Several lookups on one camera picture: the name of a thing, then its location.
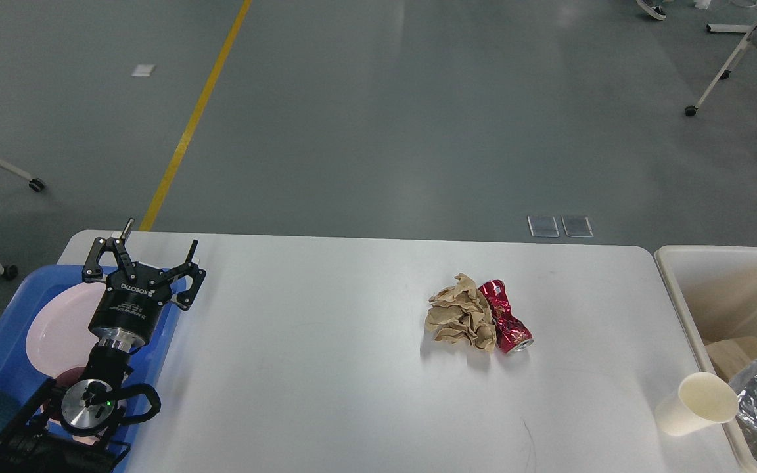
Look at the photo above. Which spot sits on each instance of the floor socket plate right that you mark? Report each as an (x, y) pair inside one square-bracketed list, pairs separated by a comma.
[(577, 226)]

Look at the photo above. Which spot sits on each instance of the blue plastic tray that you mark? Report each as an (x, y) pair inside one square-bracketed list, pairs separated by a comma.
[(20, 379)]

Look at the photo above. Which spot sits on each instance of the brown paper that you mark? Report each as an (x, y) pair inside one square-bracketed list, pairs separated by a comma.
[(461, 313)]

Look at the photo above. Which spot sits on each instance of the floor socket plate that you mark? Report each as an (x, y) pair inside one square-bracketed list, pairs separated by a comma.
[(577, 226), (543, 226)]

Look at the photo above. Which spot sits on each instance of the floor socket plate left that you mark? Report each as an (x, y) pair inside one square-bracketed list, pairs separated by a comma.
[(543, 226)]

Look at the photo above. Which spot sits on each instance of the beige waste bin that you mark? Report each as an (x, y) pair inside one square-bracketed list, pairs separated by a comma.
[(714, 290)]

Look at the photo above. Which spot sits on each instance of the crushed red can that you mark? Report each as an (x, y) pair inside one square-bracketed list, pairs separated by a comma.
[(512, 335)]

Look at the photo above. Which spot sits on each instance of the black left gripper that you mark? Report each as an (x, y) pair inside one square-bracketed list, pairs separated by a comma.
[(134, 295)]

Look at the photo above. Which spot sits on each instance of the pink plate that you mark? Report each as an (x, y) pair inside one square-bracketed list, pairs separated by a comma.
[(58, 338)]

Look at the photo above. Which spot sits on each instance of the person in blue jeans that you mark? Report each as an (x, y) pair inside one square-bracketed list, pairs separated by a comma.
[(653, 9)]

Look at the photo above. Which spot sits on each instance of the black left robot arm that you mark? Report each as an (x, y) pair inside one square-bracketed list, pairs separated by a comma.
[(83, 425)]

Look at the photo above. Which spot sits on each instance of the cream paper cup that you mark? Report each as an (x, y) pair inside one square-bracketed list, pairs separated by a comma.
[(701, 400)]

